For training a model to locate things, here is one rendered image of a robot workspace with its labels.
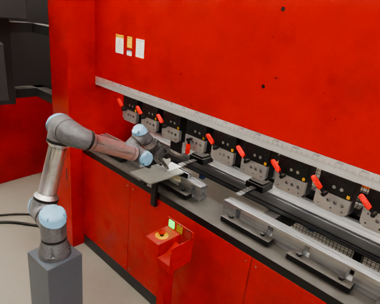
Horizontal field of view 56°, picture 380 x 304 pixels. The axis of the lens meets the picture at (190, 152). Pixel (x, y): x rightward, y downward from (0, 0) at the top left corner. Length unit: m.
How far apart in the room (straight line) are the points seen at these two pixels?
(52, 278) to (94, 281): 1.06
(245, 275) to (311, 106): 0.89
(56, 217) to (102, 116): 1.28
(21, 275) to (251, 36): 2.29
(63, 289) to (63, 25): 1.62
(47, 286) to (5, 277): 1.20
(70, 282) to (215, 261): 0.74
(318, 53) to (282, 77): 0.18
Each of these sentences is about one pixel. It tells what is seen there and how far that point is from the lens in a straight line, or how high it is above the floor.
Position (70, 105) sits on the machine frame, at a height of 1.21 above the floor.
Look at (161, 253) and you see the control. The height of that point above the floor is 0.71.
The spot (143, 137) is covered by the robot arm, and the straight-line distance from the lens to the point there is 1.94.
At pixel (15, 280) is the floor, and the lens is 2.99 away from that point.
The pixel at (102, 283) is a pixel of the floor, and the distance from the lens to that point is 2.86.
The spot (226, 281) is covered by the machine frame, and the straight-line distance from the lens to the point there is 2.03.
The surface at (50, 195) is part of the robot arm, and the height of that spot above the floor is 1.03.
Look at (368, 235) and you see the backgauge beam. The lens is 1.98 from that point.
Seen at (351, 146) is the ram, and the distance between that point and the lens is 1.54.
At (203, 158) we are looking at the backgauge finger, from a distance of 2.33.
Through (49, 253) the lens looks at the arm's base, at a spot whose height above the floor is 0.82.
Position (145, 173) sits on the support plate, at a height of 1.00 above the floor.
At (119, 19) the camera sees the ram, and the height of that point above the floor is 1.81.
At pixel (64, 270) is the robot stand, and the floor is 0.73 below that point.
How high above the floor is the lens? 1.91
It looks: 22 degrees down
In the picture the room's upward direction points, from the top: 6 degrees clockwise
